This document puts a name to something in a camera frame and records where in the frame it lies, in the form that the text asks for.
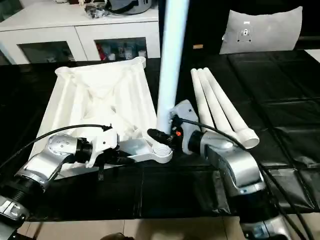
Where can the black cabinet with gold label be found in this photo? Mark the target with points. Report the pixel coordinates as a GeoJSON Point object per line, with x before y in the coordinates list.
{"type": "Point", "coordinates": [205, 25]}

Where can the white plastic table top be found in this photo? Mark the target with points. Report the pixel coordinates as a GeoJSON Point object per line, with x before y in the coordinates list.
{"type": "Point", "coordinates": [95, 100]}

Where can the black work mat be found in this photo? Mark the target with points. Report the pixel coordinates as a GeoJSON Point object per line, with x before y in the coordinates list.
{"type": "Point", "coordinates": [175, 195]}

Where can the white cabinet with glass doors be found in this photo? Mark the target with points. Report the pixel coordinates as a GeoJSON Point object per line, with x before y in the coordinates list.
{"type": "Point", "coordinates": [50, 25]}

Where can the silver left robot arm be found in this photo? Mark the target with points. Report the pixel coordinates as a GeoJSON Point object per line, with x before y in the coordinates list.
{"type": "Point", "coordinates": [47, 162]}

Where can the flat white board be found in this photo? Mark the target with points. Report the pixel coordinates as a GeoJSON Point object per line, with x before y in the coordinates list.
{"type": "Point", "coordinates": [313, 55]}

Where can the white plastic table leg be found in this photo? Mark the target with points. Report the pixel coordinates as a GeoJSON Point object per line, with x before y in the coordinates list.
{"type": "Point", "coordinates": [172, 60]}
{"type": "Point", "coordinates": [227, 105]}
{"type": "Point", "coordinates": [215, 105]}
{"type": "Point", "coordinates": [202, 105]}

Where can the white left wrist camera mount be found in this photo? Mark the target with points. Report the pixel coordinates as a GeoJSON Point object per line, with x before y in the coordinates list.
{"type": "Point", "coordinates": [102, 142]}

